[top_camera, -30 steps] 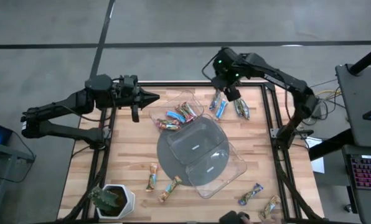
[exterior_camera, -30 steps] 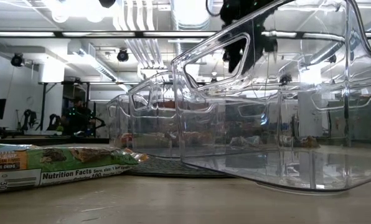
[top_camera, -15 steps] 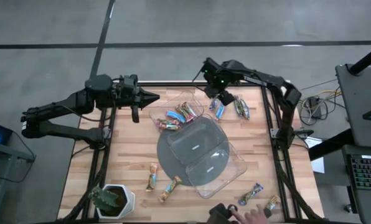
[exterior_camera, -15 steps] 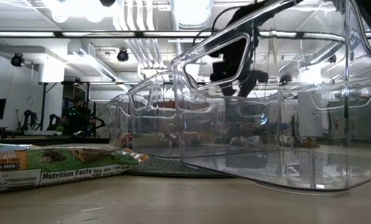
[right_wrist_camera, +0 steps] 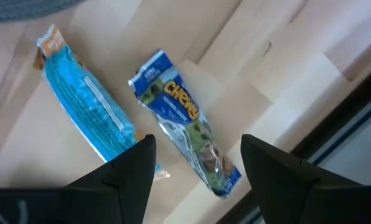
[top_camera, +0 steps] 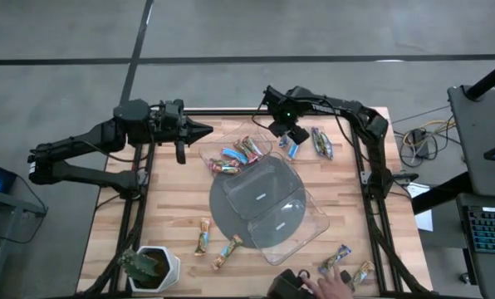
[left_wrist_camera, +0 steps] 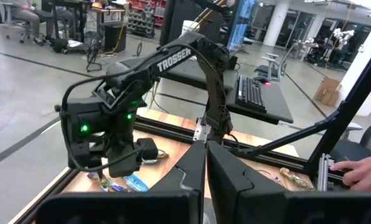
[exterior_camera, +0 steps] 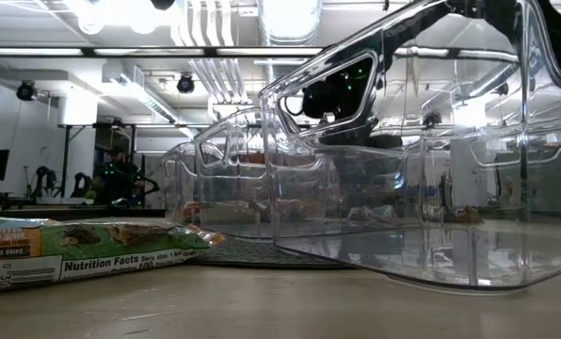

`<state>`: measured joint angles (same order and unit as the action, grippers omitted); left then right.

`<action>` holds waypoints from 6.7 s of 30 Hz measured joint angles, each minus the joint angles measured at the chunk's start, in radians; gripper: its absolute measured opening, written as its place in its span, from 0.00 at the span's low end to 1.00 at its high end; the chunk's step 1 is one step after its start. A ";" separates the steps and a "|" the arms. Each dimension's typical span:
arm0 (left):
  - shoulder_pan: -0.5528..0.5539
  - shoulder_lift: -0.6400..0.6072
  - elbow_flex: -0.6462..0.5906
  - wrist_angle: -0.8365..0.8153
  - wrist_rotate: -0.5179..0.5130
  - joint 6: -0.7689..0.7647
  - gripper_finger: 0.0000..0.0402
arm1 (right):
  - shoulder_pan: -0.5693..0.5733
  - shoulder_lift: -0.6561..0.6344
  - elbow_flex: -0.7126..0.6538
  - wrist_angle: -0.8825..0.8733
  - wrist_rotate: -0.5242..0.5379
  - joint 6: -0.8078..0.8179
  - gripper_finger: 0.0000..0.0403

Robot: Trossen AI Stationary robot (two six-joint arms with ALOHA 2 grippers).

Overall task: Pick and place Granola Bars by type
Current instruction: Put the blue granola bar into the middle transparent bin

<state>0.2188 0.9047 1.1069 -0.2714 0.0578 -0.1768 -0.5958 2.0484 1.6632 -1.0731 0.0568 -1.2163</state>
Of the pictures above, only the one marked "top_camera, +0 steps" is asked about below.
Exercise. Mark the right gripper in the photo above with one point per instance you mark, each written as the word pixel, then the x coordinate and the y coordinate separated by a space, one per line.
pixel 285 104

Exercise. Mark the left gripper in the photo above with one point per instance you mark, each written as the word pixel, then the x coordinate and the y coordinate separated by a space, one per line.
pixel 168 124

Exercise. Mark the blue white granola bar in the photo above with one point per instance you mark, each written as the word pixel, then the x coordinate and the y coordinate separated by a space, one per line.
pixel 293 152

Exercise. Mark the dark purple granola bar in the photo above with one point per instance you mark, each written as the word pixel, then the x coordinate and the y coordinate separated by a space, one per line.
pixel 334 257
pixel 318 141
pixel 327 147

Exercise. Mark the red green granola bar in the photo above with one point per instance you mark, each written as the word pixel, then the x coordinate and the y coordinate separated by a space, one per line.
pixel 224 169
pixel 247 153
pixel 220 162

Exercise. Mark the blue red-ended granola bar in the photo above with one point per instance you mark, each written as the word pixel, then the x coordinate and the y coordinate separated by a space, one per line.
pixel 235 155

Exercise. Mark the orange blue Chewy granola bar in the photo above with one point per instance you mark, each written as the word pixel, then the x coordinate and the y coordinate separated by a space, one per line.
pixel 202 236

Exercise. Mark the tan green granola bar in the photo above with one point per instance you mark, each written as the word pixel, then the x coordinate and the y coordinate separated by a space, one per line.
pixel 363 273

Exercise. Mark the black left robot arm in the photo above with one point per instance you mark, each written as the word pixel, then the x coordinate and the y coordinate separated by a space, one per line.
pixel 85 143

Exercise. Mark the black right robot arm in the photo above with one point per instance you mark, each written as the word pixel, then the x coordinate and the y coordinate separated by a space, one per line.
pixel 376 145

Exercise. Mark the round grey woven placemat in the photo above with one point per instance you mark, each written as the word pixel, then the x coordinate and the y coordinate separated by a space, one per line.
pixel 226 224

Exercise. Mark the black power adapter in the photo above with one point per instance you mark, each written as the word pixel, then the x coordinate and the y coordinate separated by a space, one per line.
pixel 420 143

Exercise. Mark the white hexagonal plant pot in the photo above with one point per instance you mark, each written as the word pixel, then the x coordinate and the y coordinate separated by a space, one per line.
pixel 170 266

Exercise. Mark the green cactus plant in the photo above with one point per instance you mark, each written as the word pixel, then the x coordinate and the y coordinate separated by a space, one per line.
pixel 139 266

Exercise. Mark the black handheld device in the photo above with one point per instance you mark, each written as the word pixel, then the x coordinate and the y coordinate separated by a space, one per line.
pixel 287 286

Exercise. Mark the person's hand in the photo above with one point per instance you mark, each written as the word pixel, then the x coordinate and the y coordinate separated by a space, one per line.
pixel 328 286

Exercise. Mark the white paper sheet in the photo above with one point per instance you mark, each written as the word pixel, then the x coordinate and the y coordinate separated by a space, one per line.
pixel 426 220

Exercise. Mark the black support beam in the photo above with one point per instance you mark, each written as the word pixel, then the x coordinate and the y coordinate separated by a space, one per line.
pixel 442 193

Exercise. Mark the grey metal cart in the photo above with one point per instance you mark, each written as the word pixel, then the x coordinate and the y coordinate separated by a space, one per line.
pixel 23 206

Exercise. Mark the grey equipment stand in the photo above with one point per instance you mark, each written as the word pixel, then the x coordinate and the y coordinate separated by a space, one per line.
pixel 480 145

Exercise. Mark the black pole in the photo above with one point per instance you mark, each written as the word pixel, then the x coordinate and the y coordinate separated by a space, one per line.
pixel 490 79

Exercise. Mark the backlit keyboard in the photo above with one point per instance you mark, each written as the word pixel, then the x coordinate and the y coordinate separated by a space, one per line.
pixel 492 230

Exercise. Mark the black caster wheel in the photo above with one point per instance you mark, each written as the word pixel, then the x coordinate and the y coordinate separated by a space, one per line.
pixel 464 278

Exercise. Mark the black aluminium table frame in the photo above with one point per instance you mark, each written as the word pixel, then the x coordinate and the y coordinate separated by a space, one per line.
pixel 231 111

